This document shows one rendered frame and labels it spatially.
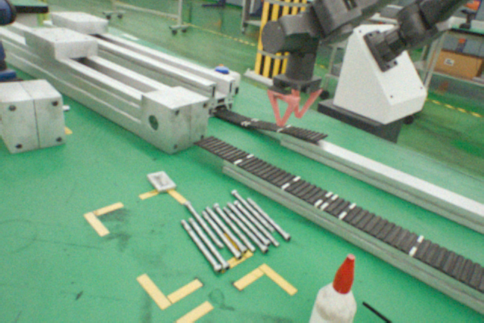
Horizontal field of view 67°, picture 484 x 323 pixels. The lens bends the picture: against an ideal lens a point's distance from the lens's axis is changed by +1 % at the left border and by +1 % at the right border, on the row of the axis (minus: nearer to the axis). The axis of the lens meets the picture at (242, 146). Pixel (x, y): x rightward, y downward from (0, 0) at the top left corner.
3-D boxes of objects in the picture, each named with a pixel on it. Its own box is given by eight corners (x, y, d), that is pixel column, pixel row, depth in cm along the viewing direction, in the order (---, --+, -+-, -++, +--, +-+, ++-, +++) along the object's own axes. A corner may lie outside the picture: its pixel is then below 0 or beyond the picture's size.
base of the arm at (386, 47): (394, 66, 108) (374, 31, 108) (420, 52, 102) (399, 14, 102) (382, 73, 102) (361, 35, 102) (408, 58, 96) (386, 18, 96)
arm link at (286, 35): (358, 30, 65) (339, -12, 66) (318, 30, 58) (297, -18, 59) (311, 64, 74) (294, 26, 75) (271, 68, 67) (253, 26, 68)
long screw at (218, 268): (222, 272, 45) (223, 266, 44) (215, 275, 44) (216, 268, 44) (185, 223, 53) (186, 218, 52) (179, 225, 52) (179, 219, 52)
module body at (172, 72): (232, 110, 96) (236, 79, 92) (206, 118, 89) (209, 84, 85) (72, 44, 138) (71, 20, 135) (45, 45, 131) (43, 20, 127)
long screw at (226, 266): (231, 269, 45) (231, 263, 45) (223, 272, 45) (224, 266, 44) (193, 221, 53) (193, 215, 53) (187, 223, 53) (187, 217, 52)
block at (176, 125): (214, 138, 79) (218, 96, 75) (169, 154, 70) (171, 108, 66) (185, 124, 84) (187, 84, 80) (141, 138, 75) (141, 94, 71)
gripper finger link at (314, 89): (273, 117, 80) (280, 76, 76) (290, 110, 86) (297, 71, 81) (300, 128, 77) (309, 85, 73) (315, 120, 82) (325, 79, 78)
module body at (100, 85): (178, 126, 82) (179, 90, 78) (141, 138, 75) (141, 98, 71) (18, 47, 125) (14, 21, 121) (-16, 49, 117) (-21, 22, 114)
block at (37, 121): (79, 141, 70) (76, 94, 66) (10, 154, 63) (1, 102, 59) (63, 122, 77) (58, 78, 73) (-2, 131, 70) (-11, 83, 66)
